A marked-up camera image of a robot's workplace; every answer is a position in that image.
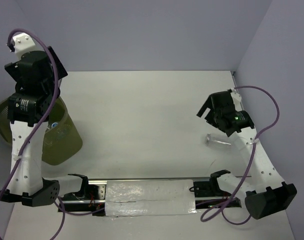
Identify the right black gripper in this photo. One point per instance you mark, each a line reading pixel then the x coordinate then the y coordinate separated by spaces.
pixel 207 104

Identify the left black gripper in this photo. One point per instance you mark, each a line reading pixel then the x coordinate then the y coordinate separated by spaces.
pixel 13 69

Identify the clear bottle without cap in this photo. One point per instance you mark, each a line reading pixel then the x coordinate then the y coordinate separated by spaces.
pixel 218 142

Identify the clear bottle white cap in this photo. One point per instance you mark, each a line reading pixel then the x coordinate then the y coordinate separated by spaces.
pixel 56 134

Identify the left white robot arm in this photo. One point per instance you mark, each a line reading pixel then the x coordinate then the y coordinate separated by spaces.
pixel 28 119

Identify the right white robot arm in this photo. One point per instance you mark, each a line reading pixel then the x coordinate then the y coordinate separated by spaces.
pixel 269 193

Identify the olive green mesh bin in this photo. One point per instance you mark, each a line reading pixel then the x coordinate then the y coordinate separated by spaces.
pixel 51 154

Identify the silver taped panel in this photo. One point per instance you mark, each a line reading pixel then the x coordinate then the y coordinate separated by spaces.
pixel 149 197

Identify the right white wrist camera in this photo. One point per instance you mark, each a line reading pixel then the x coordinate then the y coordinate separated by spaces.
pixel 236 97

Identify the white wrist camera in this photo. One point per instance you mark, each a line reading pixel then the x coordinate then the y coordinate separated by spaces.
pixel 22 43
pixel 236 97

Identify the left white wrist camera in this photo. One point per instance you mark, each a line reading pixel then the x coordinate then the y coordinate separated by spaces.
pixel 22 43

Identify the black mounting rail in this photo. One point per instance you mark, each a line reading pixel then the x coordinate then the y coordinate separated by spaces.
pixel 152 197

